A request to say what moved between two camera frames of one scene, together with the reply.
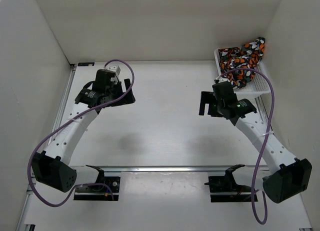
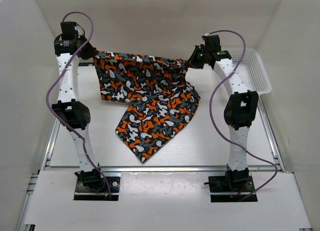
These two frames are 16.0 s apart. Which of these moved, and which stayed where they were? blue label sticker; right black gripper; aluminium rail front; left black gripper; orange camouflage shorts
Moved: left black gripper; orange camouflage shorts; right black gripper
Stayed: aluminium rail front; blue label sticker
